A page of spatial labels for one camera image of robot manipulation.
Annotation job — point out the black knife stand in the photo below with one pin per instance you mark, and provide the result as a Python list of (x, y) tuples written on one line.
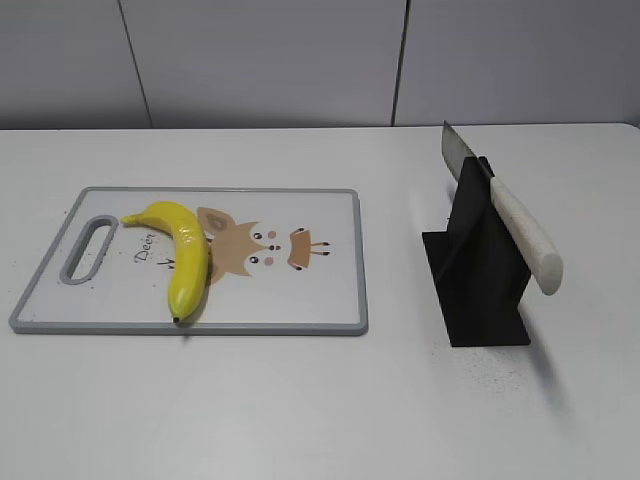
[(478, 271)]

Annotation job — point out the white grey-rimmed cutting board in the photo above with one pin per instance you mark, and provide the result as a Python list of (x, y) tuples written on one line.
[(284, 262)]

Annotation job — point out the white-handled kitchen knife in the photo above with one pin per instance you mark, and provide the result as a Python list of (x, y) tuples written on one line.
[(534, 244)]

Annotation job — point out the yellow plastic banana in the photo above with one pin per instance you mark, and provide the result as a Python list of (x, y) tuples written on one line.
[(187, 285)]

